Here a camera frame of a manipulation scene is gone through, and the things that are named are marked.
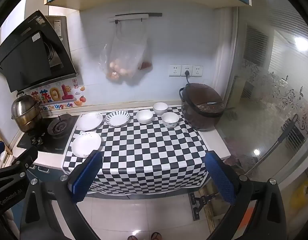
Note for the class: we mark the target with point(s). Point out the white plate with small print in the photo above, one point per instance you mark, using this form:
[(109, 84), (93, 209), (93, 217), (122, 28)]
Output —
[(86, 143)]

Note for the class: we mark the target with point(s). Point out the yellow bag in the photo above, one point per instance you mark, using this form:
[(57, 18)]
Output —
[(300, 195)]

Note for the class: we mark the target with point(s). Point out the colourful wall sticker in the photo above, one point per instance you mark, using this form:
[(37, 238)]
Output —
[(57, 96)]

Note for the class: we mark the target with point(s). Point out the white wall socket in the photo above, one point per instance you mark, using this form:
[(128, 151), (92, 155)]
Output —
[(174, 70), (197, 71), (187, 68)]

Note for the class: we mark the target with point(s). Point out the white cup with red band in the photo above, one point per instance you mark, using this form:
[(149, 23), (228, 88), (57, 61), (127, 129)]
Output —
[(144, 116)]

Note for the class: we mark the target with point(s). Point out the brown rice cooker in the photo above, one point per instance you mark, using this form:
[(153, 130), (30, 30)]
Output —
[(204, 110)]

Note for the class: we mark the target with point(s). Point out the person's foot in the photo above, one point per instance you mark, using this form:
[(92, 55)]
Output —
[(156, 236), (132, 237)]

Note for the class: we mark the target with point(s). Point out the black range hood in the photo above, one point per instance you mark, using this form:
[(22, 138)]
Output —
[(21, 55)]

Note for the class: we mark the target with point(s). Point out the stainless steel pot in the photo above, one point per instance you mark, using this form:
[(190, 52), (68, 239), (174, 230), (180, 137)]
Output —
[(24, 112)]

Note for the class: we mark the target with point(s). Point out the patterned glass sliding door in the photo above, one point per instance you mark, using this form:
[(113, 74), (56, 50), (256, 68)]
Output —
[(269, 80)]

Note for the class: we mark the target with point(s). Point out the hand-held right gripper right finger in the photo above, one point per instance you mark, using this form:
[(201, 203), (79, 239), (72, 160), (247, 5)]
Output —
[(220, 176)]

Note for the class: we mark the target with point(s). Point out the wooden board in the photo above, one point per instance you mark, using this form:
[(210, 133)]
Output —
[(2, 140)]

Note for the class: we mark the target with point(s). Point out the black gas stove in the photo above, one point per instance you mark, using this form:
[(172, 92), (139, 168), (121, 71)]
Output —
[(55, 145)]

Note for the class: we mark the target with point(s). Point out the black white checkered cloth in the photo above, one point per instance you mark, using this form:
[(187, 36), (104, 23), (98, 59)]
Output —
[(144, 155)]

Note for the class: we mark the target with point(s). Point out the white wall hook rail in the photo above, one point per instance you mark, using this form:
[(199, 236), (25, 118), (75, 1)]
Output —
[(134, 17)]

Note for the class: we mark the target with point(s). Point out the plain white bowl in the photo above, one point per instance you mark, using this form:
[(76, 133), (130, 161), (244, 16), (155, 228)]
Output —
[(160, 108)]

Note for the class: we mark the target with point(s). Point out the plain white plate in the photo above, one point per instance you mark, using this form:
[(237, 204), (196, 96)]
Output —
[(89, 121)]

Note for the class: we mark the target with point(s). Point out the person's left foot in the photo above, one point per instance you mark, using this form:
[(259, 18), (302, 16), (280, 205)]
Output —
[(132, 237)]

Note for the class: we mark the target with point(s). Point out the white bowl with blue print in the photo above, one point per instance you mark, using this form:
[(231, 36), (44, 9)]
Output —
[(170, 120)]

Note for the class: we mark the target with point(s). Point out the person's right foot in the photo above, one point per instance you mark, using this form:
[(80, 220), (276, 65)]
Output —
[(156, 236)]

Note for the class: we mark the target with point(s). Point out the clear plastic bag of eggs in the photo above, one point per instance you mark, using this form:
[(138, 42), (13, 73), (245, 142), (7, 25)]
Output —
[(119, 65)]

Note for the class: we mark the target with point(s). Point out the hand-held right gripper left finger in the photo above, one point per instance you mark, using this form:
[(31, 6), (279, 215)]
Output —
[(84, 176)]

